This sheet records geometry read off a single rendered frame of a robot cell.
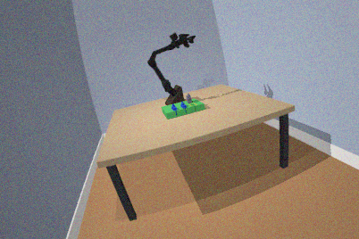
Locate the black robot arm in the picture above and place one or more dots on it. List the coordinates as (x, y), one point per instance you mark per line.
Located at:
(165, 82)

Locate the grey micro servo with orange cable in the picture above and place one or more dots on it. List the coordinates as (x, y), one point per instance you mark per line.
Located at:
(188, 98)

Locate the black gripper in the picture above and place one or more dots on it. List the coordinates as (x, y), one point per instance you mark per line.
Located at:
(184, 38)

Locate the green flat deck plate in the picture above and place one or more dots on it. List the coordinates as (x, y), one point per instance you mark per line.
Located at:
(182, 108)

